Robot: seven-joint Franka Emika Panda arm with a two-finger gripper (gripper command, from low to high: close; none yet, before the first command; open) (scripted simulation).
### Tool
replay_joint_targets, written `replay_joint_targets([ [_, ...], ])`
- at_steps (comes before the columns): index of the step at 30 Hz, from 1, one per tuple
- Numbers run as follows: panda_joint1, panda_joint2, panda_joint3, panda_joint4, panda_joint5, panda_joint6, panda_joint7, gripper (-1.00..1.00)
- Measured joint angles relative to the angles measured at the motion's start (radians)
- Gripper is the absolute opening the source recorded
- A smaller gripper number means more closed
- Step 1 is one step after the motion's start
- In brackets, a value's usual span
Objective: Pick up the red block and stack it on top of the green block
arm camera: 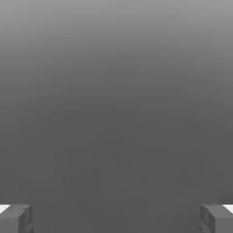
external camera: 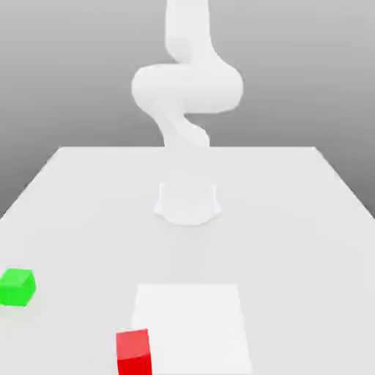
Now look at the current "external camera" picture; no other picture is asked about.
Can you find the small red cube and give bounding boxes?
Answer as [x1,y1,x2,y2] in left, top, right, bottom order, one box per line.
[115,328,154,375]

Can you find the small green cube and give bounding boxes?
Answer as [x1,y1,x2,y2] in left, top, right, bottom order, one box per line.
[0,267,37,308]

